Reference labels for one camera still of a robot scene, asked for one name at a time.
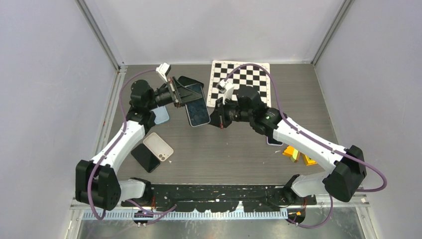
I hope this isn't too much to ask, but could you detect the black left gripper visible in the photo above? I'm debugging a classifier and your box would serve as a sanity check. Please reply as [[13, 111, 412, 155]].
[[147, 77, 203, 111]]

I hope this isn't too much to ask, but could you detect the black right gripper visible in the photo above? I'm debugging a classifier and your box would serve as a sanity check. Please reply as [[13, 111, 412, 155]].
[[207, 96, 253, 128]]

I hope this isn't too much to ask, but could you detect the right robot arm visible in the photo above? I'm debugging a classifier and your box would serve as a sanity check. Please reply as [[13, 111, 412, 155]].
[[210, 83, 366, 205]]

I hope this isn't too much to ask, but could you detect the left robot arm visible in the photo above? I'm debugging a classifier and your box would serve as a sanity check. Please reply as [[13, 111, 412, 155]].
[[75, 76, 204, 220]]

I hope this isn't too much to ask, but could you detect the phone in lilac case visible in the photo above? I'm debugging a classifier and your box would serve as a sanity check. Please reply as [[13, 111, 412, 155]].
[[266, 136, 284, 146]]

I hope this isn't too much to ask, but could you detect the black white chessboard mat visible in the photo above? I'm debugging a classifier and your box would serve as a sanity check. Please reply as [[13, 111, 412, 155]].
[[205, 60, 272, 108]]

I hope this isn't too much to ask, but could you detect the yellow window toy block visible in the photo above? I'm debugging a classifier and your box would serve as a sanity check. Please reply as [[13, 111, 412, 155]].
[[302, 154, 317, 166]]

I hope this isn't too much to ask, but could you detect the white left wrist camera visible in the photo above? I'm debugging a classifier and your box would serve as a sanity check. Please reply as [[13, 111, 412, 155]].
[[155, 62, 171, 83]]

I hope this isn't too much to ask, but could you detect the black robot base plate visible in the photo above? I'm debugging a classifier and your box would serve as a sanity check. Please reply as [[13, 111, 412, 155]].
[[134, 184, 317, 213]]

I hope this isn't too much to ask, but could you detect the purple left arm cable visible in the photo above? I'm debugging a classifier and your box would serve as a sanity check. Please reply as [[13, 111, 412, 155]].
[[86, 68, 178, 226]]

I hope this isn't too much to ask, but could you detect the aluminium front rail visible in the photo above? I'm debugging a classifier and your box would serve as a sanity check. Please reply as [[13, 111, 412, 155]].
[[70, 185, 371, 221]]

